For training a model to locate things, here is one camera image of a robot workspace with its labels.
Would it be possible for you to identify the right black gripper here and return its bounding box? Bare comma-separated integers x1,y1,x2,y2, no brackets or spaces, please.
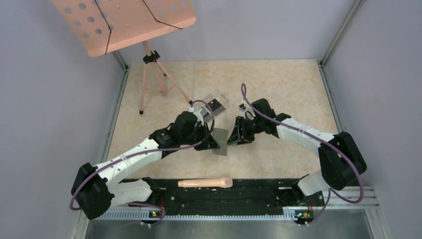
227,116,264,146

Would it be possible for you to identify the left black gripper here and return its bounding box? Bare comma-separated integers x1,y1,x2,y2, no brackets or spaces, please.
181,122,219,151

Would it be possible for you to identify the grey leather card holder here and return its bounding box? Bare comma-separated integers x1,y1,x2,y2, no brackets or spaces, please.
212,128,228,156

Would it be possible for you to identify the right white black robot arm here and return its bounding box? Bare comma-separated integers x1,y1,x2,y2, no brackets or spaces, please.
227,98,367,205

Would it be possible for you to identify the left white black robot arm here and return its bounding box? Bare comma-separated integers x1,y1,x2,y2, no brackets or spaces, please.
70,111,220,220

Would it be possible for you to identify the pink toy microphone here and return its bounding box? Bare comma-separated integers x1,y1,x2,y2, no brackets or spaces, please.
177,177,233,188

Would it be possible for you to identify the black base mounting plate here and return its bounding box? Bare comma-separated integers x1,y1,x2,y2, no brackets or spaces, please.
143,177,325,217

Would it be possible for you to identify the pink perforated music stand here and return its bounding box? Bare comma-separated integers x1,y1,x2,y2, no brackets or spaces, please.
52,0,197,104

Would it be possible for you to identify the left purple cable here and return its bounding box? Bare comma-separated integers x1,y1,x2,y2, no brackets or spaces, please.
69,100,215,228

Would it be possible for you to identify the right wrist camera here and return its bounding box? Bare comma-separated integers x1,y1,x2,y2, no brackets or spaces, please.
239,103,253,114

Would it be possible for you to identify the aluminium front rail frame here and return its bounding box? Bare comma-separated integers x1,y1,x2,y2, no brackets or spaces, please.
71,179,392,239

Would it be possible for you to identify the black cord on stand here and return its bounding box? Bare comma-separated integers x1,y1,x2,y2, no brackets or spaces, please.
94,0,183,55

